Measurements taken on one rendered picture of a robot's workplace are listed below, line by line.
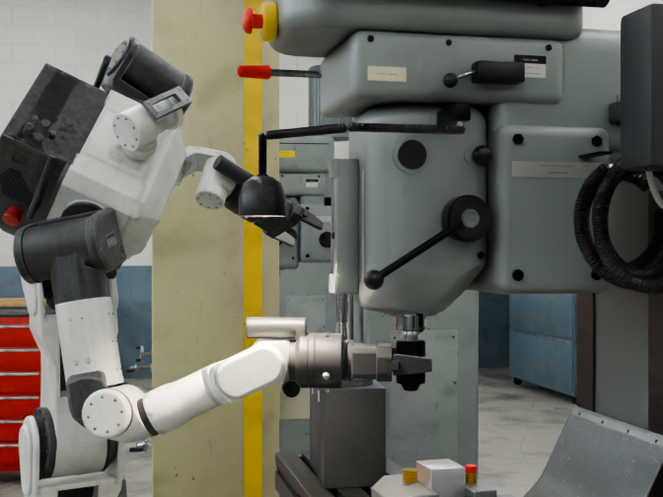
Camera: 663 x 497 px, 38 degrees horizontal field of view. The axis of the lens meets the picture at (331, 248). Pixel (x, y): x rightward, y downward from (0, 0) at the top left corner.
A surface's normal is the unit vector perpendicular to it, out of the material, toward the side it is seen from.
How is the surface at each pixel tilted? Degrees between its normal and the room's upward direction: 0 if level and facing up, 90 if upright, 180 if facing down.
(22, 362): 90
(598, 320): 90
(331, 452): 90
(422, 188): 90
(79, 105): 57
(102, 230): 80
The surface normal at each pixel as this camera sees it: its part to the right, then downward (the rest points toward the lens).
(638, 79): -0.97, 0.00
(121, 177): 0.44, -0.54
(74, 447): 0.52, -0.03
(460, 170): 0.22, 0.00
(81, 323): -0.09, -0.07
